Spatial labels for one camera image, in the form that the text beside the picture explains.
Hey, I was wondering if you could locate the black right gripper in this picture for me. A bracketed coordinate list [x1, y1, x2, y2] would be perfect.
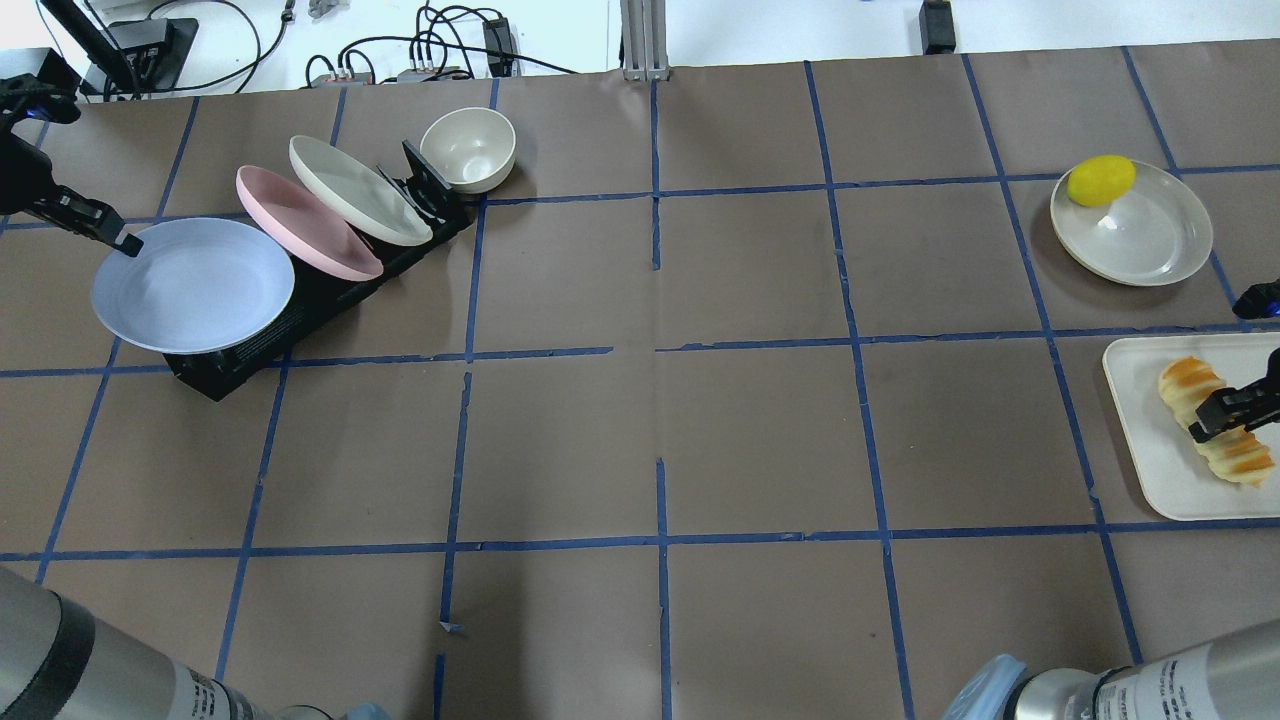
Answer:
[1188, 281, 1279, 445]

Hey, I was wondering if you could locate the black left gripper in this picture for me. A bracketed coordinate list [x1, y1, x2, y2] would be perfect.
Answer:
[1, 76, 145, 258]

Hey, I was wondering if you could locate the striped bread roll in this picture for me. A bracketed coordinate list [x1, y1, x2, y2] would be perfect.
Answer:
[1158, 350, 1279, 487]

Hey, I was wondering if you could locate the blue plate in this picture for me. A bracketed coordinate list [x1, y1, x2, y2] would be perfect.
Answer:
[90, 217, 294, 355]

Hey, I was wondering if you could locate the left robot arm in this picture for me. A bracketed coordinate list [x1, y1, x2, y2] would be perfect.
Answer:
[3, 73, 268, 719]

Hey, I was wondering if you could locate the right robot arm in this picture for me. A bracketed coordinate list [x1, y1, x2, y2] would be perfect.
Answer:
[946, 333, 1277, 719]

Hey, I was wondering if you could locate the pink plate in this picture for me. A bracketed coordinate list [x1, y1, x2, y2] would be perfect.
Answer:
[236, 165, 384, 282]

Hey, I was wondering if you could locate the cream plate with lemon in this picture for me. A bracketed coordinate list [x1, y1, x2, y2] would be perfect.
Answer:
[1050, 161, 1213, 287]

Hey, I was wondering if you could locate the cream plate in rack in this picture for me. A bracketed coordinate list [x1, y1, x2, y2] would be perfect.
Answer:
[288, 135, 433, 247]

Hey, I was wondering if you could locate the white rectangular tray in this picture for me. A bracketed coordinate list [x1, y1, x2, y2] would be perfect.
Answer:
[1102, 332, 1279, 521]

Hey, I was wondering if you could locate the black monitor stand base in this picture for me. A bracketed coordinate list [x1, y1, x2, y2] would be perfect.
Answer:
[99, 17, 200, 94]

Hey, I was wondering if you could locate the black dish rack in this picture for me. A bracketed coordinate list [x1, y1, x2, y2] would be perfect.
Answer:
[163, 138, 474, 402]

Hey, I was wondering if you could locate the yellow lemon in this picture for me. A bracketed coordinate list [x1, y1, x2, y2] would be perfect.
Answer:
[1066, 154, 1137, 208]

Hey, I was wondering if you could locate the cream bowl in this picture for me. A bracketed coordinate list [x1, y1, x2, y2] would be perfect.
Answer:
[419, 108, 517, 195]

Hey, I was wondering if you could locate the black power adapter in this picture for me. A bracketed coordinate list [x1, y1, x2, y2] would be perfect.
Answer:
[483, 17, 517, 78]

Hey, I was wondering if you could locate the black power brick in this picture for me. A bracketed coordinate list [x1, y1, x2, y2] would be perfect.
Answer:
[918, 0, 957, 56]

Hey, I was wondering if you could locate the aluminium frame post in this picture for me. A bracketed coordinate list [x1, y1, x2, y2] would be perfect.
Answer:
[620, 0, 671, 82]

